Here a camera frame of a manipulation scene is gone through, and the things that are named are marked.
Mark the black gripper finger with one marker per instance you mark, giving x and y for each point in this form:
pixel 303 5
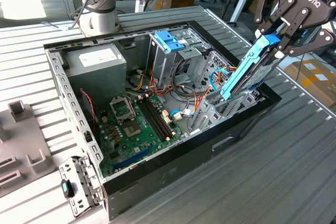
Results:
pixel 315 41
pixel 263 1

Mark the hard disk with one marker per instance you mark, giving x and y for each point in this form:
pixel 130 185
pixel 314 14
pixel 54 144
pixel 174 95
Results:
pixel 236 77

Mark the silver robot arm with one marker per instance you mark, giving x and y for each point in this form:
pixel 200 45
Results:
pixel 110 22

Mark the perforated metal disk bay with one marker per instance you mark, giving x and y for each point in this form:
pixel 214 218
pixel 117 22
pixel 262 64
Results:
pixel 210 120

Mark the brown cardboard sheet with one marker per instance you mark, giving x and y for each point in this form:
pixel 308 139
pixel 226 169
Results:
pixel 252 3

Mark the labelled cardboard box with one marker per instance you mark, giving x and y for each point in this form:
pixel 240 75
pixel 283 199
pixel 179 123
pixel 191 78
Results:
pixel 309 82

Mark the blue plastic drive latch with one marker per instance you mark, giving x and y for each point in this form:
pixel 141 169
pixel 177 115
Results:
pixel 168 41

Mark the metal optical drive cage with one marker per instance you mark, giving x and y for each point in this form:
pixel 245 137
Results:
pixel 162 64

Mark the black RAM slot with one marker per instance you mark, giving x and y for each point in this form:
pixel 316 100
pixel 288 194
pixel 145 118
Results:
pixel 160 117
pixel 154 119
pixel 151 120
pixel 157 118

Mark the black open PC case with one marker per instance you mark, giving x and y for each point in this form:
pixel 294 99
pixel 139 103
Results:
pixel 183 161

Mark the grey power supply unit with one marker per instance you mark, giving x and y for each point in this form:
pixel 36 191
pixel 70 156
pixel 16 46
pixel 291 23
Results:
pixel 99 77

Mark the CPU socket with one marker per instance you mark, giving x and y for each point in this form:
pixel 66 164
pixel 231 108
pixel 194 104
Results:
pixel 131 130

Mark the blue expansion slot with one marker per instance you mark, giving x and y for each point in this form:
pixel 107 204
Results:
pixel 134 157

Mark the green motherboard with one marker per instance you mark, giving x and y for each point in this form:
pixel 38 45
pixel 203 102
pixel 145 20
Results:
pixel 123 150

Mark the small black case clip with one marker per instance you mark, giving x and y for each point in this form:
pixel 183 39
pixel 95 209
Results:
pixel 88 136

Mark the black latch blue mark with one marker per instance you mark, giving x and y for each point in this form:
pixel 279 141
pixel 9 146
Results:
pixel 68 188

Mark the grey parts rack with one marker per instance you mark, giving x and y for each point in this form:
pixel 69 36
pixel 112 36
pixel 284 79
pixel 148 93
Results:
pixel 23 140

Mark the hinged metal slot bracket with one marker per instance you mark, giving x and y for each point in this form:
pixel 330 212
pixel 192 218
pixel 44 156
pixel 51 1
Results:
pixel 74 166

